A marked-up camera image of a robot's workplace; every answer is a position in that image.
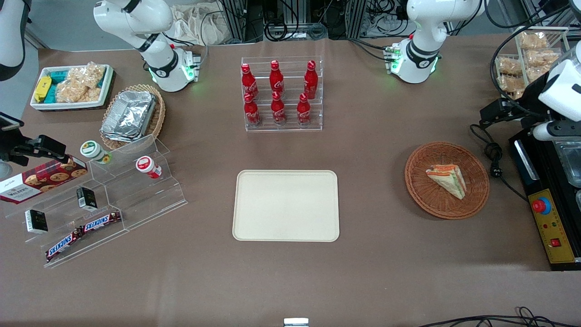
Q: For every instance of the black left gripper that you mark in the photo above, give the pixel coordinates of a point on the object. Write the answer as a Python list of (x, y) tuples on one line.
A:
[(520, 107)]

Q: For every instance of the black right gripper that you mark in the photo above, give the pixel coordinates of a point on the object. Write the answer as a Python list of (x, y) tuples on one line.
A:
[(10, 146)]

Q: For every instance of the triangular sandwich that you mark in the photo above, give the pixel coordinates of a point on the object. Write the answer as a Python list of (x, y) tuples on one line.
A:
[(448, 179)]

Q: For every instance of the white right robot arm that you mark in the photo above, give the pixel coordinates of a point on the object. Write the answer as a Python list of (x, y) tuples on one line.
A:
[(154, 50)]

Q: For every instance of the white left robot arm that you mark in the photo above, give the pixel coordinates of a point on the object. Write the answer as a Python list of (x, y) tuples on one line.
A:
[(420, 50)]

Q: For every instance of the round brown wicker basket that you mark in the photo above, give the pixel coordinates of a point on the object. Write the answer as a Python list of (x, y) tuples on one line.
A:
[(424, 190)]

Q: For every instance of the oval tan wicker basket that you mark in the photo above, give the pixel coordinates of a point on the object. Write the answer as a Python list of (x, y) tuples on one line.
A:
[(159, 113)]

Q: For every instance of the cream rectangular tray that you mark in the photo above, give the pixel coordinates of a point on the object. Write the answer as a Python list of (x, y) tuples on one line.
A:
[(286, 205)]

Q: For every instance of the clear bag of fried snacks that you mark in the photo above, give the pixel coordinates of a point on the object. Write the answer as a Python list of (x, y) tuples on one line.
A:
[(542, 58), (533, 41), (509, 66), (510, 83)]

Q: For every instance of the red Walkers cookie box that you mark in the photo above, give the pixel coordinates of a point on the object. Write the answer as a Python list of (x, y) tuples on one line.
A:
[(41, 181)]

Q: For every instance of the green lid yogurt cup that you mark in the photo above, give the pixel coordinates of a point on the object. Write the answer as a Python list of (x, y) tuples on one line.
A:
[(93, 151)]

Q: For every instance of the yellow snack packet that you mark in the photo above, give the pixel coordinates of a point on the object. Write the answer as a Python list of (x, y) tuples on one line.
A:
[(42, 88)]

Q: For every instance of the small black carton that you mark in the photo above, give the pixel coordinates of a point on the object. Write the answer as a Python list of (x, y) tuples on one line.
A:
[(36, 221), (86, 199)]

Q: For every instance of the black machine with yellow panel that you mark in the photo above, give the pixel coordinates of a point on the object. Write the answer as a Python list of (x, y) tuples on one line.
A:
[(526, 172)]

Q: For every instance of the teal snack packet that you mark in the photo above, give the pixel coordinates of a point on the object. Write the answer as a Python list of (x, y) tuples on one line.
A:
[(57, 76)]

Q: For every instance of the clear bag of rice crackers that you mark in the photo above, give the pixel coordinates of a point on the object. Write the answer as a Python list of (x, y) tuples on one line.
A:
[(81, 84)]

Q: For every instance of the white rectangular snack bin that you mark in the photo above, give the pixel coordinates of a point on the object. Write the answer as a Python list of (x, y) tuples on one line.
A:
[(106, 86)]

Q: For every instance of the stacked aluminium foil containers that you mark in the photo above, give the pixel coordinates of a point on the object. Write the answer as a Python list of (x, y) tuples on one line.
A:
[(129, 116)]

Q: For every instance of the Snickers chocolate bar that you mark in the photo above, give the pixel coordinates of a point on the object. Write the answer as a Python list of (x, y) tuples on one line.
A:
[(100, 221), (63, 245)]

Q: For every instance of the clear acrylic snack shelf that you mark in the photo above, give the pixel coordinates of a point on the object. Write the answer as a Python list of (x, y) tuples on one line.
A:
[(565, 38)]

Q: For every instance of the red lid yogurt cup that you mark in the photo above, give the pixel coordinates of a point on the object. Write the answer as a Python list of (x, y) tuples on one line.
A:
[(147, 165)]

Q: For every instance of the clear acrylic stepped display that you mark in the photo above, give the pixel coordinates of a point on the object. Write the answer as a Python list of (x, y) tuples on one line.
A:
[(136, 200)]

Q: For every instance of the red emergency stop button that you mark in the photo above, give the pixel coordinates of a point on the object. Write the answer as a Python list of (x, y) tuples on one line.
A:
[(540, 206)]

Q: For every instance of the red Coca-Cola bottle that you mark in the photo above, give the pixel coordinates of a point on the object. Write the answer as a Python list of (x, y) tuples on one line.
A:
[(311, 81), (248, 81), (303, 111), (276, 77), (252, 112), (278, 110)]

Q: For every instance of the beige cloth bag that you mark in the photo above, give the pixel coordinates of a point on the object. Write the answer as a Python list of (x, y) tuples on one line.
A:
[(199, 25)]

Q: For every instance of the clear acrylic bottle rack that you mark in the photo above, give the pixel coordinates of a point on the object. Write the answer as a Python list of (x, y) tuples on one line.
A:
[(290, 127)]

